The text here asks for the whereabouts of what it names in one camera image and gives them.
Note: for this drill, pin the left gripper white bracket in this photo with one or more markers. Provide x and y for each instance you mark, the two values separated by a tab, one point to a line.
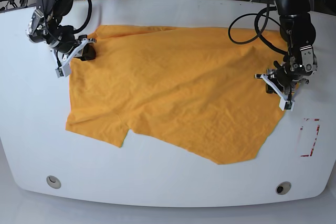
287	78

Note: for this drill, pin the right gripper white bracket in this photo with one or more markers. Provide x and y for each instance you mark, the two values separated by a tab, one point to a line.
62	42

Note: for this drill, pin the yellow orange T-shirt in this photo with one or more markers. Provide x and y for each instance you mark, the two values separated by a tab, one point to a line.
190	87

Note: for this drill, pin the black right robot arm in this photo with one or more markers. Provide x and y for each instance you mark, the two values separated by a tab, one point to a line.
57	9

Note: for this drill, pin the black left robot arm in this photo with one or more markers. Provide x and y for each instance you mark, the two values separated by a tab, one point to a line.
296	27

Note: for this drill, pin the red tape rectangle marking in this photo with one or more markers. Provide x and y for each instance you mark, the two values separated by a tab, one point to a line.
309	132

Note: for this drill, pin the right grey table grommet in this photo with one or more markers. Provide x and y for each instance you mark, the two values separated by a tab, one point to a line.
283	188

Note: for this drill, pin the grey table grommet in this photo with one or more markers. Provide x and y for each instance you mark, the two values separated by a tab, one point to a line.
53	182
283	188

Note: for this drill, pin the left grey table grommet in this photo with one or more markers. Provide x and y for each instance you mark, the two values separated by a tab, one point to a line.
53	182

